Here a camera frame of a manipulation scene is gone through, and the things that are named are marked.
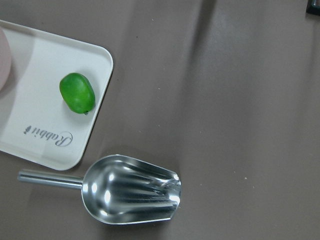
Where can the pink bowl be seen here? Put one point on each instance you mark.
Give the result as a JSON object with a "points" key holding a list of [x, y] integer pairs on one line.
{"points": [[5, 59]]}

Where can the green lime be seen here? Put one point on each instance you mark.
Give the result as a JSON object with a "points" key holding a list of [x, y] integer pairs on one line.
{"points": [[77, 93]]}

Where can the metal ice scoop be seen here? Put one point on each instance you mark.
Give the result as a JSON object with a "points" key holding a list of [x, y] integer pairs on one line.
{"points": [[120, 190]]}

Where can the black frame tray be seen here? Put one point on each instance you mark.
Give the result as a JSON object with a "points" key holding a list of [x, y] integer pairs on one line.
{"points": [[313, 7]]}

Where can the cream plastic tray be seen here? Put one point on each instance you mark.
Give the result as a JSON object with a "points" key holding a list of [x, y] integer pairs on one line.
{"points": [[35, 122]]}

